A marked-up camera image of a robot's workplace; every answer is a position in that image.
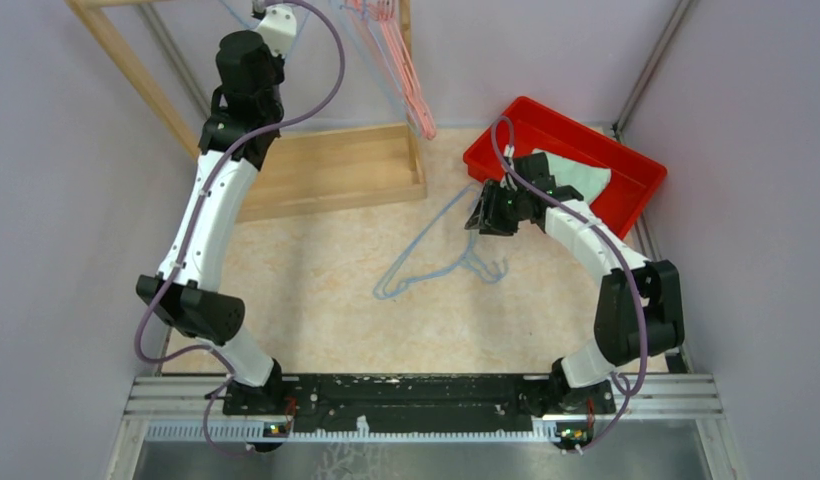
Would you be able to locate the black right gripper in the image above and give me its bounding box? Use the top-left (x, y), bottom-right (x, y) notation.
top-left (465, 178), bottom-right (529, 236)

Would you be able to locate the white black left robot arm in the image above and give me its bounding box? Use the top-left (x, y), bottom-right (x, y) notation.
top-left (134, 30), bottom-right (286, 415)

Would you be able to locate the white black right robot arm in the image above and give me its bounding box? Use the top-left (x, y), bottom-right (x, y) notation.
top-left (465, 150), bottom-right (685, 412)

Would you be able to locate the light green folded cloth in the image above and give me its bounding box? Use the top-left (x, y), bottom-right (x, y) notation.
top-left (532, 149), bottom-right (612, 204)

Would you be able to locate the red plastic bin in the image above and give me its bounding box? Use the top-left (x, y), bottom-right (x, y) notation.
top-left (503, 96), bottom-right (667, 238)

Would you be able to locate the wooden hanger rack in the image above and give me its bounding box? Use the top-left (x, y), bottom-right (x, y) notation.
top-left (68, 1), bottom-right (427, 223)

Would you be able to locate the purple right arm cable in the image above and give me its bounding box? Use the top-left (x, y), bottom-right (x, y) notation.
top-left (490, 115), bottom-right (650, 454)

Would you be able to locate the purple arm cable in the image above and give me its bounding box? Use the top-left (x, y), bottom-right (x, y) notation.
top-left (132, 0), bottom-right (348, 458)
top-left (490, 115), bottom-right (650, 454)

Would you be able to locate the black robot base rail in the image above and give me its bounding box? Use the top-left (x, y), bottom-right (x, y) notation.
top-left (223, 373), bottom-right (616, 434)

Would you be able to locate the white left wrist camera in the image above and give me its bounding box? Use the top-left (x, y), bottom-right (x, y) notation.
top-left (252, 1), bottom-right (298, 59)

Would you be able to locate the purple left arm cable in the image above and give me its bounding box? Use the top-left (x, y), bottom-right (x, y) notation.
top-left (132, 0), bottom-right (348, 458)

